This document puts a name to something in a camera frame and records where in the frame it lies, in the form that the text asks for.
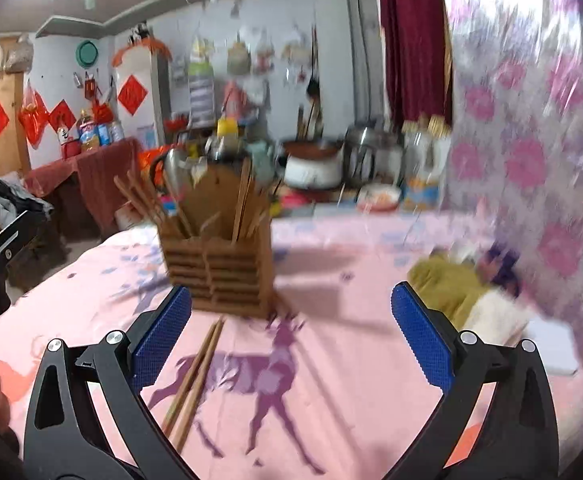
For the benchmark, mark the dark red curtain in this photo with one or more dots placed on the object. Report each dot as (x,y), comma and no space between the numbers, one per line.
(411,45)

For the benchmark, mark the white refrigerator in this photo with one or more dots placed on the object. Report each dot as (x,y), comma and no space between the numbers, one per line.
(141,65)

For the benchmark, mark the bunch of bamboo chopsticks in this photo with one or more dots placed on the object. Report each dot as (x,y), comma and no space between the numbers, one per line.
(245,195)

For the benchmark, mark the light bamboo chopstick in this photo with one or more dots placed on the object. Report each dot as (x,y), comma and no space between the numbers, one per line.
(190,375)
(202,385)

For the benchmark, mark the pink deer print bedsheet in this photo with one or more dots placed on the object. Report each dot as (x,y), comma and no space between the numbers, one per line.
(351,370)

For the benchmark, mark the black clothes heap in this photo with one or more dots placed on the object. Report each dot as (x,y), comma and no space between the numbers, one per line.
(11,195)

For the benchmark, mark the white bowl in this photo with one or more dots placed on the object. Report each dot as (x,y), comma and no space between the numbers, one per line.
(379,196)

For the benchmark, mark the round green plate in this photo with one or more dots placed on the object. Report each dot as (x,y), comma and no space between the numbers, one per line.
(86,53)

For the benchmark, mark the wooden chopstick holder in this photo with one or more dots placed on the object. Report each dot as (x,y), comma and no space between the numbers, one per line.
(221,270)

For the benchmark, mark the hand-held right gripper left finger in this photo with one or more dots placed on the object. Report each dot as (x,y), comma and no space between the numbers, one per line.
(164,332)

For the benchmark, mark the yellow cooking oil bottle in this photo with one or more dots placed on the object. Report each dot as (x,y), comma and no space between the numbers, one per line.
(88,135)

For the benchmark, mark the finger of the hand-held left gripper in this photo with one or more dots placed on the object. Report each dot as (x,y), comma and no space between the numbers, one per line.
(11,237)

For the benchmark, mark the floral plastic wall sheet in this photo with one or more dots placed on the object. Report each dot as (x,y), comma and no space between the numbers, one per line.
(521,110)

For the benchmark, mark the stainless steel pot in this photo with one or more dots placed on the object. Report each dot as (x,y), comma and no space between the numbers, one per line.
(374,157)

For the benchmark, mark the wooden door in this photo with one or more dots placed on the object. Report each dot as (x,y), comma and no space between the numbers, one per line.
(1,160)

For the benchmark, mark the red cloth covered table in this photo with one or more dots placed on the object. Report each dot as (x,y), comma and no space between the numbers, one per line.
(96,180)

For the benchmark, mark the stainless steel kettle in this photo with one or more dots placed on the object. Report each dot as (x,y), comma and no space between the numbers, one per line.
(174,175)

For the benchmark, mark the olive and white plush toy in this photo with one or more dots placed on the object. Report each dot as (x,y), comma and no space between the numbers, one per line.
(451,285)

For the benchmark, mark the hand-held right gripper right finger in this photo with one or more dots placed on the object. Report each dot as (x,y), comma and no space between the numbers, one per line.
(421,335)

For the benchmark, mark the white slow cooker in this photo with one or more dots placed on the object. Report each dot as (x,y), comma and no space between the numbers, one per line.
(314,170)

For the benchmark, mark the white flat box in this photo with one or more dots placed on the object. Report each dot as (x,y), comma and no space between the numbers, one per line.
(554,347)

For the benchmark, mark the clear plastic jar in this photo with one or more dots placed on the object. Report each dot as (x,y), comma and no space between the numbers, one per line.
(424,160)

